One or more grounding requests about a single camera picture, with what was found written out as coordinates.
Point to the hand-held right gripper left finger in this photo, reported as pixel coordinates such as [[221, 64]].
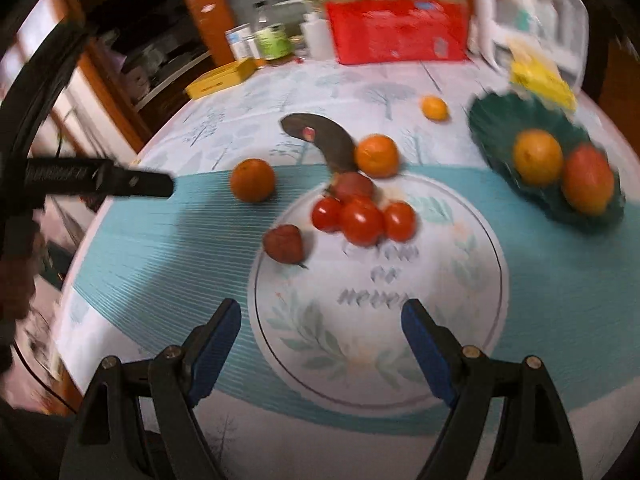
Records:
[[215, 355]]

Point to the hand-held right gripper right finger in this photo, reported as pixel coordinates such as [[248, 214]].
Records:
[[427, 355]]

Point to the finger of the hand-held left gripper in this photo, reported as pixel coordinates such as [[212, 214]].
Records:
[[135, 182]]

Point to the orange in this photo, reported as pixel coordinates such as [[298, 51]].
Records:
[[252, 180], [377, 155]]

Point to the smooth purple passion fruit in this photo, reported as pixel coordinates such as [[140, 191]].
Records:
[[354, 185]]

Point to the dark green avocado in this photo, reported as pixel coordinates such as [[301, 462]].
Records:
[[330, 140]]

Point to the dark green scalloped dish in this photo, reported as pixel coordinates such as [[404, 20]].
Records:
[[495, 120]]

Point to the teal striped placemat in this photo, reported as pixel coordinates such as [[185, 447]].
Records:
[[150, 240]]

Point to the yellow flat box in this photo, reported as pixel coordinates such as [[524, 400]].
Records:
[[220, 77]]

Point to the green label jar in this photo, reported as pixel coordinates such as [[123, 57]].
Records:
[[273, 41]]

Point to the large yellow-orange round fruit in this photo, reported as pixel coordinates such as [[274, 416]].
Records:
[[537, 157]]

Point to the white plastic bottle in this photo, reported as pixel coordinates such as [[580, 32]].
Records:
[[317, 37]]

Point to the tree print tablecloth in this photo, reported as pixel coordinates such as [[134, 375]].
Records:
[[350, 90]]

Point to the red-orange mango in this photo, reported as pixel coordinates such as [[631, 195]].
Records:
[[587, 178]]

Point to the small oval orange kumquat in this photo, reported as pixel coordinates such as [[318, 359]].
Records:
[[434, 108]]

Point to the yellow tissue pack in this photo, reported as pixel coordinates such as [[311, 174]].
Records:
[[542, 77]]

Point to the red pack of paper cups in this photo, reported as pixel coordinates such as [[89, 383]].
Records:
[[395, 30]]

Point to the white appliance with clear lid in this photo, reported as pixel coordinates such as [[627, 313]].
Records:
[[530, 5]]

